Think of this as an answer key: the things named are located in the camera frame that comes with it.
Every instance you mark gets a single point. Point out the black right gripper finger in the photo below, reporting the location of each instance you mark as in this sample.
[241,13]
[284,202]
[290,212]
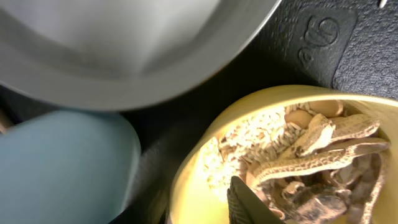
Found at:
[244,207]

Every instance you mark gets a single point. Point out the yellow bowl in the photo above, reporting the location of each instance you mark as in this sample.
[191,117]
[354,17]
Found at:
[193,202]

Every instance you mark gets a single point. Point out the food scraps and peanut shells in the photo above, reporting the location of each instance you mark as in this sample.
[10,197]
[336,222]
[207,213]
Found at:
[295,140]

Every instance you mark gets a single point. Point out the light blue cup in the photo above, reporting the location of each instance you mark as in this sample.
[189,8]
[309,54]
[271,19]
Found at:
[67,167]

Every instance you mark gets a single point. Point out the round black tray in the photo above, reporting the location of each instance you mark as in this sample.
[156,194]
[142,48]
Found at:
[350,46]

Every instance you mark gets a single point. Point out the grey plate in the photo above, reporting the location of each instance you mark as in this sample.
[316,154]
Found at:
[112,55]

